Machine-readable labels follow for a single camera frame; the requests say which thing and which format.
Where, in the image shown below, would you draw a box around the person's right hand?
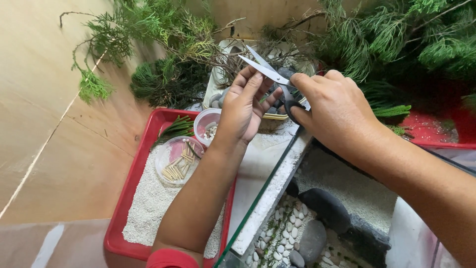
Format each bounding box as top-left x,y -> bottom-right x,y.
289,69 -> 384,158

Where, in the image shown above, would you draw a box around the person's left hand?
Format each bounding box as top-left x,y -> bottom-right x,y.
214,65 -> 283,146

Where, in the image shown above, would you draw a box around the black-handled steel scissors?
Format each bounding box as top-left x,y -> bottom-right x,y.
238,45 -> 312,126

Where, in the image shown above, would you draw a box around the cream tray of dark stones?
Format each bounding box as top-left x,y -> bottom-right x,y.
203,39 -> 317,121

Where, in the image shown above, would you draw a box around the small clear cup of pebbles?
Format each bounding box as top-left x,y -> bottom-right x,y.
193,108 -> 222,147

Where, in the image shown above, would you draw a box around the cut green conifer sprigs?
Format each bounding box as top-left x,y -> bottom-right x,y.
151,115 -> 195,149

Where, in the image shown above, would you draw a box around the dark green conifer clump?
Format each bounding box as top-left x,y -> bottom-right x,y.
130,55 -> 211,109

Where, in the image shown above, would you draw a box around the clear tub of wooden sticks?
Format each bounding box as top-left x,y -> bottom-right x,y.
155,136 -> 205,185

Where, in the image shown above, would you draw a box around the white foam strip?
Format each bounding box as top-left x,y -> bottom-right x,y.
231,128 -> 314,256

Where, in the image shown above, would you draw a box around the heap of green conifer branches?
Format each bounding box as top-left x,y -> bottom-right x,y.
257,0 -> 476,136

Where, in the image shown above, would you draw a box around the small black stone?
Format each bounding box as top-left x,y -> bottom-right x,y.
285,177 -> 300,198

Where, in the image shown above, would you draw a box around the red tray with water drops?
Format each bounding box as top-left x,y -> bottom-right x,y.
399,106 -> 476,150

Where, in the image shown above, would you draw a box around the large black oval stone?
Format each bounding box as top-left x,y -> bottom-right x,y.
297,188 -> 352,235

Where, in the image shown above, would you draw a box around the glass terrarium tank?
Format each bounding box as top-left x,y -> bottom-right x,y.
213,126 -> 476,268

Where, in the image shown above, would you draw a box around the bed of white pebbles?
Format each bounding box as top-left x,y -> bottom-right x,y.
245,197 -> 359,268

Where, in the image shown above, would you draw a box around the red plastic tray with sand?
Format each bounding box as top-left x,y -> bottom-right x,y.
104,108 -> 237,268

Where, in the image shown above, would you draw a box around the flat black slate stone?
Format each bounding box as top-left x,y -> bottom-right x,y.
339,213 -> 392,268

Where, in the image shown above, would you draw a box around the grey smooth river stone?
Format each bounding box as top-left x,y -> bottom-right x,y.
298,219 -> 328,267

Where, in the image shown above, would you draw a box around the light green conifer branch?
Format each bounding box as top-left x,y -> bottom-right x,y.
59,0 -> 227,105

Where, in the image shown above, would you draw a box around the small grey pebble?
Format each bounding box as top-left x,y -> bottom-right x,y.
289,250 -> 305,268

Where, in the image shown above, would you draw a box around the red sleeve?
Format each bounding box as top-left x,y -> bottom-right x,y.
146,248 -> 201,268

